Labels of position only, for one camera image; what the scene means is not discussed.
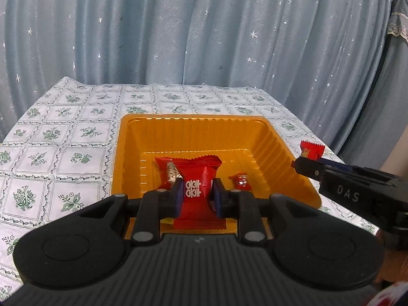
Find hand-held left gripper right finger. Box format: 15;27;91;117
213;178;322;245

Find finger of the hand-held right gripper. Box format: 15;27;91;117
320;158;349;170
291;157;326;179

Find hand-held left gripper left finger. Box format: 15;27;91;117
76;178;185;246

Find small red snack packet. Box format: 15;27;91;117
300;140;326;160

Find small red twisted candy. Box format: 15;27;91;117
228;173;253;192

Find orange plastic tray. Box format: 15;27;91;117
110;114;322;239

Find blue lace-trimmed curtain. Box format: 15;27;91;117
339;0;408;179

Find red white printed clothing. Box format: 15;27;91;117
371;280;408;306

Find floral checked tablecloth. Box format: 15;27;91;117
0;76;383;290

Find blue star-print curtain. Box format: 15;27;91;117
0;0;396;154

